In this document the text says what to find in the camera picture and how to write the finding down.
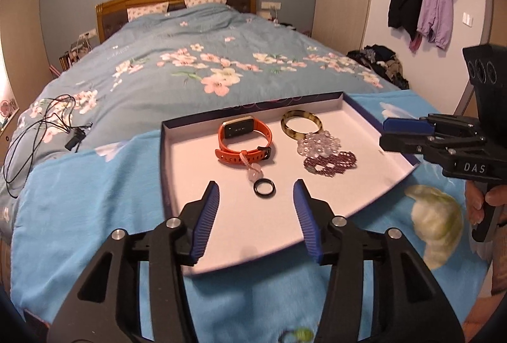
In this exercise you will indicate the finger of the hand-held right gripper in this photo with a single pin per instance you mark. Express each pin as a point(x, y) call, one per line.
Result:
point(400, 143)
point(400, 124)

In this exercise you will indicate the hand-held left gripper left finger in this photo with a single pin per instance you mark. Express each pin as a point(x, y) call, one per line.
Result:
point(206, 216)

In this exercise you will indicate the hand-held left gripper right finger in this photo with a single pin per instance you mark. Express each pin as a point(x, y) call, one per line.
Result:
point(307, 216)

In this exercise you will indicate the navy blue tray box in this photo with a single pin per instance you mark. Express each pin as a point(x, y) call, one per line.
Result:
point(257, 224)

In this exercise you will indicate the orange smartwatch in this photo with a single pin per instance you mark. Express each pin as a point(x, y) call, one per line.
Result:
point(227, 157)

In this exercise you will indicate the pink bead tassel charm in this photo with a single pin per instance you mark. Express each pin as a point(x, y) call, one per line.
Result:
point(254, 172)

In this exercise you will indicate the tortoiseshell bangle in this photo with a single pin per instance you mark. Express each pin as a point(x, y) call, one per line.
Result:
point(286, 129)

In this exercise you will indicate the person's right forearm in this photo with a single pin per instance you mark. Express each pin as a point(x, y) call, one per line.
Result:
point(500, 267)

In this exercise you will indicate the person's right hand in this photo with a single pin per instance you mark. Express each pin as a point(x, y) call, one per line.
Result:
point(474, 204)

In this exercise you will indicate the dark clothes pile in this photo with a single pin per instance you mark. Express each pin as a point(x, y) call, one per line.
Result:
point(380, 64)

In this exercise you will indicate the brown door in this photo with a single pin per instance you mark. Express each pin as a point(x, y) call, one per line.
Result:
point(497, 10)

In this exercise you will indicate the bright blue floral blanket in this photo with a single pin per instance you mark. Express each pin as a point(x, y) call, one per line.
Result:
point(99, 216)

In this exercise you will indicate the purple jacket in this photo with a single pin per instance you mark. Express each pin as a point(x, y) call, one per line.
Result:
point(437, 6)

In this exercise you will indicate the black jacket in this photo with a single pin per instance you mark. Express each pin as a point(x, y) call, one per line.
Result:
point(404, 6)

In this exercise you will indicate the bedside table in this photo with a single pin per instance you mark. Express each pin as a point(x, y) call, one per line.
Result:
point(277, 23)

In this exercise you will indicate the bed with floral duvet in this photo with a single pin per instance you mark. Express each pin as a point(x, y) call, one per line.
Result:
point(166, 46)

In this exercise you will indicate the bedside clutter of bottles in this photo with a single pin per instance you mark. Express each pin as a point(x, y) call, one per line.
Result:
point(71, 56)

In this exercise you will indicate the pink desk fan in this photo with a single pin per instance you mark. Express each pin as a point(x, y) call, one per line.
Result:
point(7, 108)

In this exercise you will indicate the beige wardrobe beside window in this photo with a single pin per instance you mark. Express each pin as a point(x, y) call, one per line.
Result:
point(23, 30)

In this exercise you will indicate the wall socket near wardrobe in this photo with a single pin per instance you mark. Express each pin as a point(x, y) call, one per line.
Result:
point(270, 5)

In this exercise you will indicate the wall socket near window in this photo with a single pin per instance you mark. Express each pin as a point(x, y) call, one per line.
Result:
point(87, 33)

